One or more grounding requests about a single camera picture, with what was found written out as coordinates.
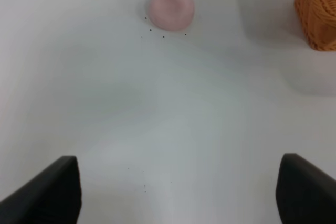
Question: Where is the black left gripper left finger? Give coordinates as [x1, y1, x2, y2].
[1, 156, 82, 223]

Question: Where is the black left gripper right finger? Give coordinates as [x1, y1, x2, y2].
[275, 153, 335, 223]

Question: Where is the pink peach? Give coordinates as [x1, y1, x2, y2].
[146, 0, 195, 31]

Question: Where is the orange wicker basket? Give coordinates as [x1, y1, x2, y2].
[294, 0, 335, 51]

